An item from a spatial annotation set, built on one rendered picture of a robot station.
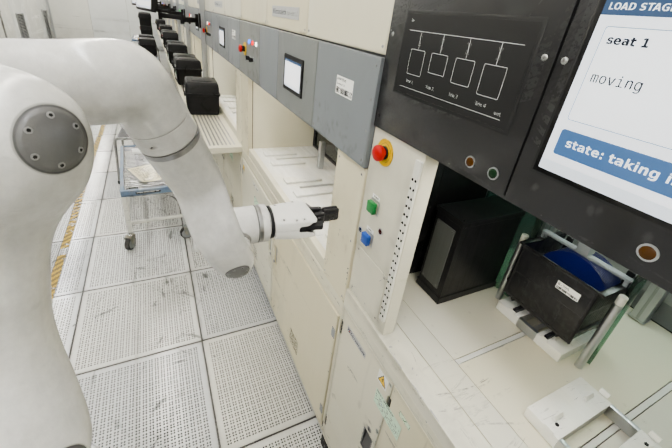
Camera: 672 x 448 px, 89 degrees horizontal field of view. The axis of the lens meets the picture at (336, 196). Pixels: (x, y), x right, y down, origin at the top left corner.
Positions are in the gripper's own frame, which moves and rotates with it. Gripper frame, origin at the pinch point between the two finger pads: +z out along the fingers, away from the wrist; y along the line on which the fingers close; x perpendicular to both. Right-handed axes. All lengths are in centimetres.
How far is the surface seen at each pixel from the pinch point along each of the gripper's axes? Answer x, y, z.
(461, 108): 31.1, 20.2, 12.3
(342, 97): 23.1, -22.5, 11.6
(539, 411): -30, 46, 34
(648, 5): 47, 41, 12
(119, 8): -5, -1320, -108
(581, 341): -30, 38, 65
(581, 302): -13, 36, 54
